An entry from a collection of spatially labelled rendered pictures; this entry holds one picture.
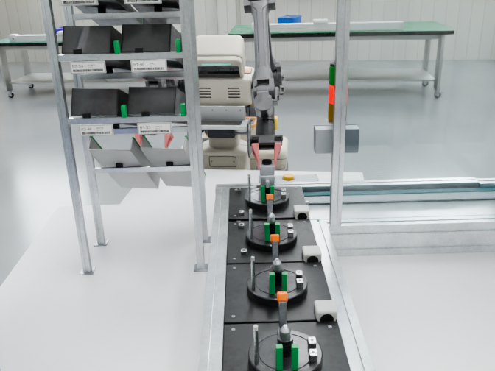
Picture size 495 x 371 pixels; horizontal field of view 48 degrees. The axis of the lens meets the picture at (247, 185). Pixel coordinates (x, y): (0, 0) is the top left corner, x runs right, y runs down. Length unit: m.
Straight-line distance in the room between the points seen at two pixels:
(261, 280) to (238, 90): 1.23
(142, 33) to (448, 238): 1.03
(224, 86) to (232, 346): 1.44
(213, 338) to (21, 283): 0.69
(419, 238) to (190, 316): 0.71
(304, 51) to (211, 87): 7.58
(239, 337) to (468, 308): 0.62
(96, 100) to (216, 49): 0.90
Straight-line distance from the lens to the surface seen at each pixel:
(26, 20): 11.10
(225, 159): 2.47
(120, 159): 1.67
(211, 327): 1.22
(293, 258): 1.43
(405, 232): 1.68
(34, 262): 1.78
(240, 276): 1.36
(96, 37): 1.49
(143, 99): 1.51
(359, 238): 1.65
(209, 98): 2.40
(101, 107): 1.52
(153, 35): 1.46
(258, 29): 1.90
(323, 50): 9.91
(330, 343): 1.15
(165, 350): 1.33
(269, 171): 1.68
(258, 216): 1.65
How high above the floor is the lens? 1.68
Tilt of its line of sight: 22 degrees down
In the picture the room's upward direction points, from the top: 2 degrees counter-clockwise
